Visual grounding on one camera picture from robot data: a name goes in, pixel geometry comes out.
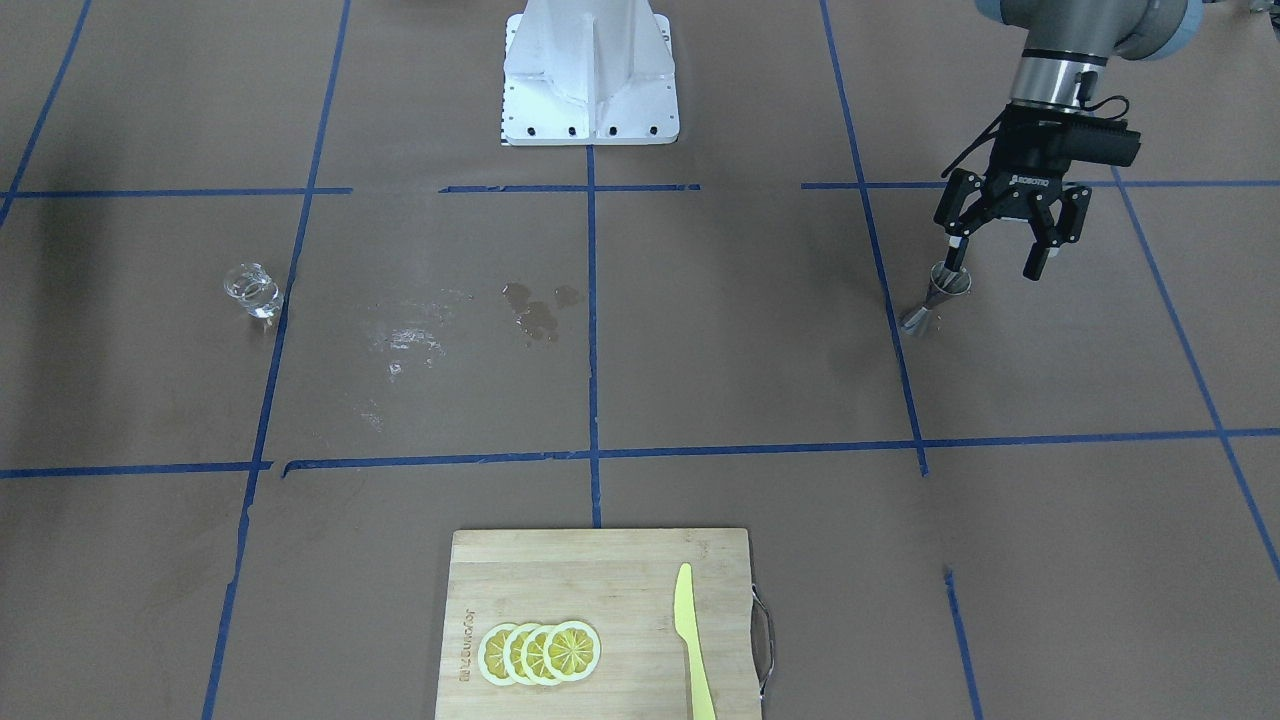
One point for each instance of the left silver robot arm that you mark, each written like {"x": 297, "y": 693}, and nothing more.
{"x": 1067, "y": 49}

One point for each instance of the clear glass cup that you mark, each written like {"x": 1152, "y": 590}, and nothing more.
{"x": 254, "y": 290}

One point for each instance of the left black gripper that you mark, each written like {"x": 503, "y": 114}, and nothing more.
{"x": 1024, "y": 167}

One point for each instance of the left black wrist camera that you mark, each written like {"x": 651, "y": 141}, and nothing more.
{"x": 1099, "y": 141}

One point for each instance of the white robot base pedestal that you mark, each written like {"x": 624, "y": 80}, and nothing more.
{"x": 579, "y": 73}

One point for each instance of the steel measuring jigger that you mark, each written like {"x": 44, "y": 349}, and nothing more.
{"x": 937, "y": 298}

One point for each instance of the bamboo cutting board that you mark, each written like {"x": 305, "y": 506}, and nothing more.
{"x": 622, "y": 583}

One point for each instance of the yellow plastic knife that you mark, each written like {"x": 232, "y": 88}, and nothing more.
{"x": 686, "y": 626}

